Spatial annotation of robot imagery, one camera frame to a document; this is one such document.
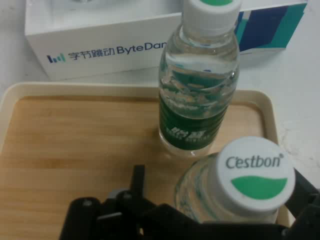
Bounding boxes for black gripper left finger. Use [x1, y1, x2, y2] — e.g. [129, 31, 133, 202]
[63, 164, 161, 240]

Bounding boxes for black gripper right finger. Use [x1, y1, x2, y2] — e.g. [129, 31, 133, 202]
[283, 169, 320, 240]

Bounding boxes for clear water bottle green label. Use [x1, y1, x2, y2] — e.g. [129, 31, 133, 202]
[158, 0, 244, 158]
[174, 136, 296, 225]

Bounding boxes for cream tray with wooden base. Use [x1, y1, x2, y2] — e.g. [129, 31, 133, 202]
[0, 81, 297, 240]

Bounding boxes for white and blue cardboard box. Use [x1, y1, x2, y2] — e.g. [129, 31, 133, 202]
[24, 0, 308, 81]

